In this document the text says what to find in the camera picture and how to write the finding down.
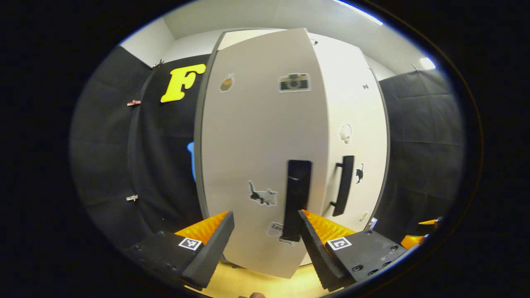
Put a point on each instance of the ceiling light panel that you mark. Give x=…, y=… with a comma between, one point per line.
x=427, y=63

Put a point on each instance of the white shoe cabinet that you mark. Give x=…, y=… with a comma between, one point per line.
x=198, y=142

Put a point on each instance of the black binder clip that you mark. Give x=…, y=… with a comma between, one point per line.
x=157, y=64

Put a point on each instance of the silver clip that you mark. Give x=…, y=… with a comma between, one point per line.
x=132, y=198

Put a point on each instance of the red clip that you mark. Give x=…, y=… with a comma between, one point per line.
x=133, y=102

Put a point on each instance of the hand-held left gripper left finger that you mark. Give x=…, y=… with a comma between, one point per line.
x=213, y=244

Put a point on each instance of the small white box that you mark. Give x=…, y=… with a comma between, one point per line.
x=372, y=223

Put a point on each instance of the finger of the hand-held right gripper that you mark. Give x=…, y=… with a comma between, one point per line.
x=414, y=241
x=428, y=222

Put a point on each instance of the black backdrop cloth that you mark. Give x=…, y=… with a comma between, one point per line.
x=422, y=145

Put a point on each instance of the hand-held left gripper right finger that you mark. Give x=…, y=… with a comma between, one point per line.
x=316, y=248

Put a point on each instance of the white cabinet door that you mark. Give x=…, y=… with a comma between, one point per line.
x=256, y=132
x=356, y=103

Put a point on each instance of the ceiling light strip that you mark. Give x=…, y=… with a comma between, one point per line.
x=360, y=12

